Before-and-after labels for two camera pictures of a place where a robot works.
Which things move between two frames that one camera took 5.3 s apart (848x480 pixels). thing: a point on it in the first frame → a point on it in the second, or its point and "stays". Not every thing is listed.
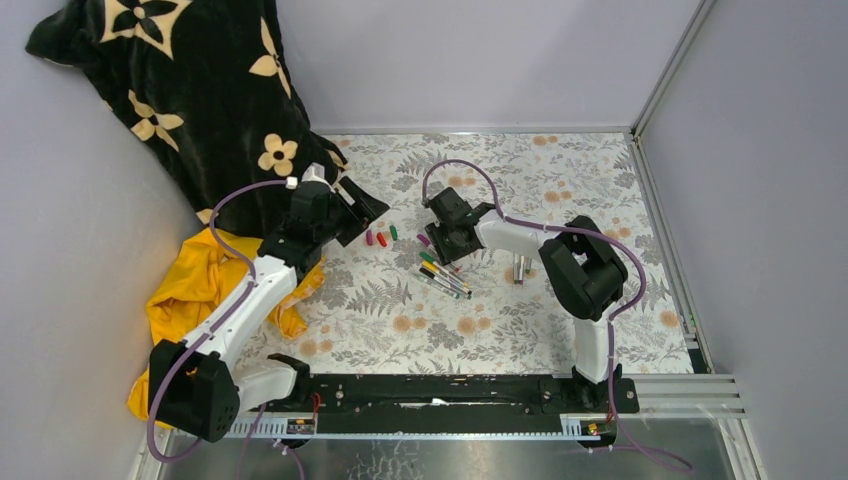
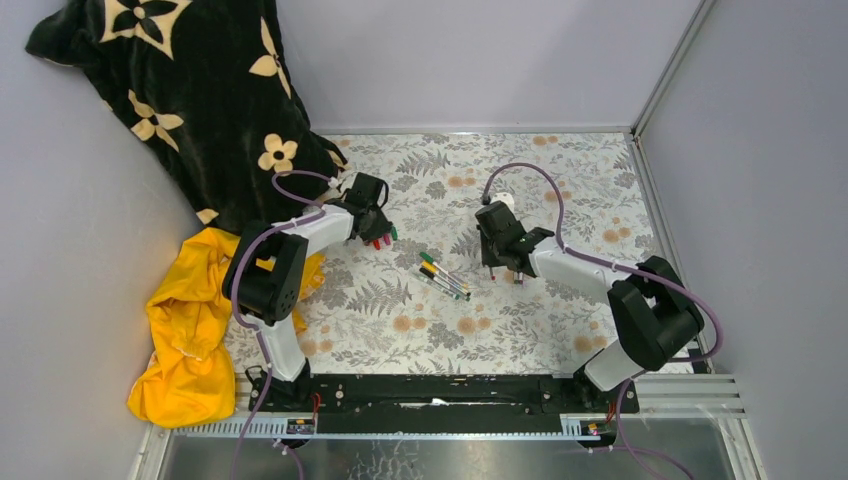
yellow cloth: x=199 y=274 stays
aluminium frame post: x=672 y=66 stays
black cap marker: x=444 y=282 stays
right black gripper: x=445 y=255 → x=487 y=259
